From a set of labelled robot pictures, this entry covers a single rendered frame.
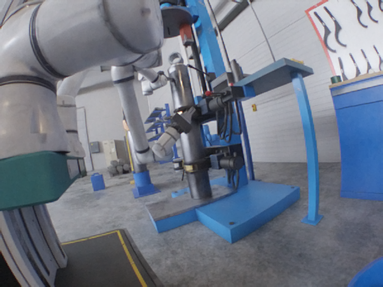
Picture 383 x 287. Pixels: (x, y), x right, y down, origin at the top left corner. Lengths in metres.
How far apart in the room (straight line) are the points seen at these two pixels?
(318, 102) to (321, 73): 0.45
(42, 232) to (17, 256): 0.27
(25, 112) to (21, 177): 0.08
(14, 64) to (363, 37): 2.89
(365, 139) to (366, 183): 0.35
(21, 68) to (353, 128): 1.63
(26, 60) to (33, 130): 0.10
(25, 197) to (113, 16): 0.23
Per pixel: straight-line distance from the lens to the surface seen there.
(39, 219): 0.70
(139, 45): 0.24
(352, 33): 2.81
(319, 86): 2.84
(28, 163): 0.22
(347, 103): 1.49
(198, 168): 1.40
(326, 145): 2.86
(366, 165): 1.53
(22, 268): 0.50
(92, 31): 0.23
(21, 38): 0.29
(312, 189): 1.21
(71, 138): 0.72
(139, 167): 2.73
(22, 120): 0.25
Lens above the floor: 0.70
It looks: 1 degrees down
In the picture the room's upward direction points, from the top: 11 degrees counter-clockwise
